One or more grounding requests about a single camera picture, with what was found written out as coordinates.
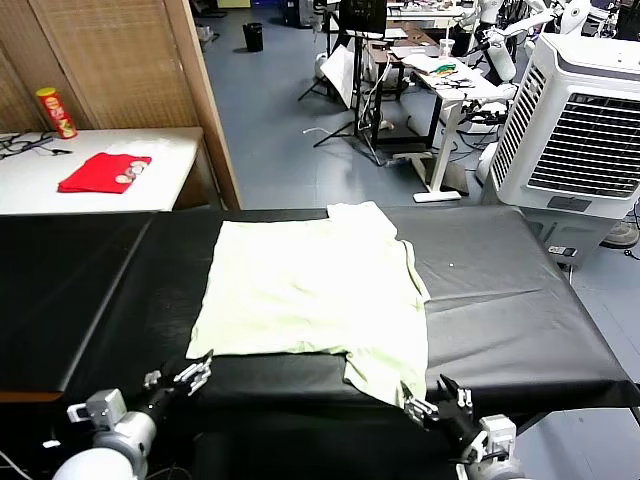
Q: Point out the white side table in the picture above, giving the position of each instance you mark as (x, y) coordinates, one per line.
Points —
(160, 165)

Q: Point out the white standing desk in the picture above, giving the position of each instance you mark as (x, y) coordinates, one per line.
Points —
(442, 140)

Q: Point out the gray left wrist camera mount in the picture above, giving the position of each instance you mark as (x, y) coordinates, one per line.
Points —
(102, 407)

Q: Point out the green yellow item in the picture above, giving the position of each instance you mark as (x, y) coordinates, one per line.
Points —
(445, 67)

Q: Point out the gray wrist camera mount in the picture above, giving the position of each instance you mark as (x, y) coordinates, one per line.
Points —
(102, 407)
(497, 435)

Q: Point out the black trash bin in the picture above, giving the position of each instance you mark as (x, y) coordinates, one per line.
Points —
(253, 37)

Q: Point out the white reflector panel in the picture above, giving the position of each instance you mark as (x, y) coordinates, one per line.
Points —
(340, 70)

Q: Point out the black table cover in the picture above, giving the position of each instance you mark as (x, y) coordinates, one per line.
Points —
(500, 280)

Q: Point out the red chips can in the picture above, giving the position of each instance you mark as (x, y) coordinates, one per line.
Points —
(57, 115)

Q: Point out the white power strip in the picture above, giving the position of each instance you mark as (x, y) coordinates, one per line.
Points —
(562, 250)

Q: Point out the brown desk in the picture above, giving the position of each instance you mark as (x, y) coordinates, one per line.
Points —
(415, 35)

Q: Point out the black monitor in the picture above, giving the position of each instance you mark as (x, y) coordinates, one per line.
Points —
(362, 15)

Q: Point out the black tripod stand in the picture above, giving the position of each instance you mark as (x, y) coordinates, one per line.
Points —
(359, 90)

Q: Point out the gray right wrist camera mount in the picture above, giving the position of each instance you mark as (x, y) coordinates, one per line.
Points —
(497, 435)

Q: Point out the light green shirt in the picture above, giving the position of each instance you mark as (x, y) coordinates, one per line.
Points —
(310, 290)

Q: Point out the plastic cup with straw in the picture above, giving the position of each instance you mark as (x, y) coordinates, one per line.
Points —
(446, 46)

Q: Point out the folded red shirt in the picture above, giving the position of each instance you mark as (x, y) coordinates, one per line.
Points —
(100, 175)

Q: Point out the white humanoid robot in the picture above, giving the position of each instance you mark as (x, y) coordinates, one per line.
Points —
(575, 12)
(500, 57)

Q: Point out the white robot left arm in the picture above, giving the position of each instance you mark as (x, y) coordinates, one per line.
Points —
(120, 442)

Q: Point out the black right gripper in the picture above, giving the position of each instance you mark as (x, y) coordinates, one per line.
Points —
(455, 422)

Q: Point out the white air cooler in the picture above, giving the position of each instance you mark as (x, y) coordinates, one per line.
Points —
(575, 125)

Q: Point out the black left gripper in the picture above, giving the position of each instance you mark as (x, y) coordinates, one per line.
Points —
(165, 400)

